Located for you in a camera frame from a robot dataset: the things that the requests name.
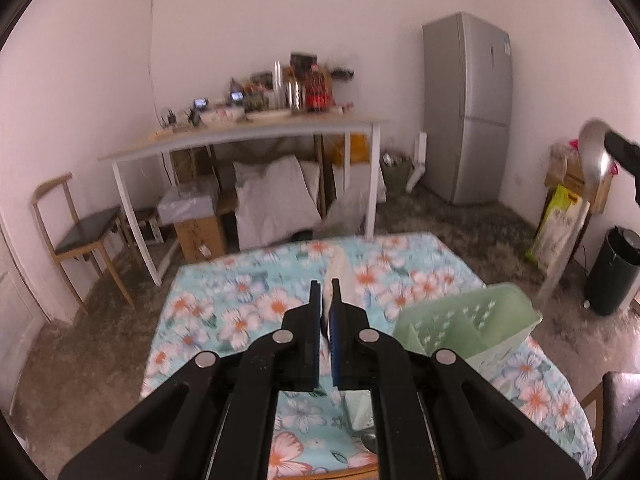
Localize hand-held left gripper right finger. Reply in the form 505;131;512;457
331;279;586;480

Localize metal canister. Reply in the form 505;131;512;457
289;80;307;115

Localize white plastic spoon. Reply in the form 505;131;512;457
320;244;350;403

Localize red soda bottle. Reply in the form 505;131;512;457
305;62;333;112

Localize wall cable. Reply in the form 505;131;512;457
147;0;166;126

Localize white wrapped box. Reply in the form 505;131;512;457
157;182;221;223

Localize yellow-green rice bag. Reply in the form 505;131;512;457
525;185;591;271

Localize yellow plastic bag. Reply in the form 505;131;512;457
345;132;373;166

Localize floral blue tablecloth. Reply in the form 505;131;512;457
140;232;598;478

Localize dark waste basket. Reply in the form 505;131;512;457
381;152;416;197

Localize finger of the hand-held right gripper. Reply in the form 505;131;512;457
602;129;640;206

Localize green plastic utensil holder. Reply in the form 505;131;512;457
392;282;544;391

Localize black round bin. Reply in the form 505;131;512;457
584;226;640;317

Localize wooden chair with black seat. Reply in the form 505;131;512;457
31;172;136;308

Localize stacked cardboard boxes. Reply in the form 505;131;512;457
545;141;613;212

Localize dark chair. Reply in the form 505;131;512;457
582;371;640;480

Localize white-legged wooden table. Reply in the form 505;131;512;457
97;110;393;288

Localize cardboard box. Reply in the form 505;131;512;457
174;215;228;263

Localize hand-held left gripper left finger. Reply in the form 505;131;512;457
57;280;323;480

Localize silver refrigerator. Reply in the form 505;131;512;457
422;11;514;207

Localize white leaning board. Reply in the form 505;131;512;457
406;131;428;193

